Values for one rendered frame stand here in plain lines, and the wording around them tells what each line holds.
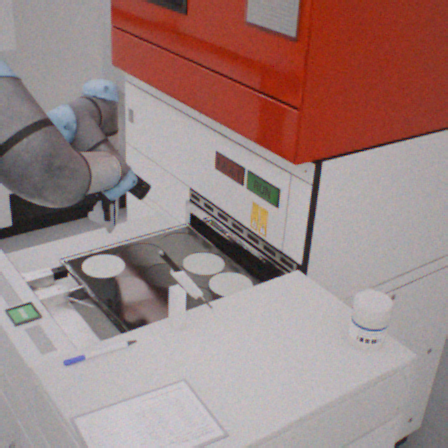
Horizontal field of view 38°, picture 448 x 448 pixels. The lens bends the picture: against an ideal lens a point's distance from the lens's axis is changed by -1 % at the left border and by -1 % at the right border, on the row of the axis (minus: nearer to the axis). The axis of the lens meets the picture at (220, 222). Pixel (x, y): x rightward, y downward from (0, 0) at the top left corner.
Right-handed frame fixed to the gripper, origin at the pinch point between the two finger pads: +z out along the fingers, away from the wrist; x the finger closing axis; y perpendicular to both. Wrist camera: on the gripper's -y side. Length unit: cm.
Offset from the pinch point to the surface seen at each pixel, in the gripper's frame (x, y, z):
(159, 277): 6.5, -13.2, 7.4
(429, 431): -52, -99, 97
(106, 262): 3.8, 0.5, 7.3
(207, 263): -2.2, -22.8, 7.3
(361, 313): 30, -57, -7
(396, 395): 32, -67, 9
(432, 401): -69, -101, 97
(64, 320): 25.2, 2.6, 9.2
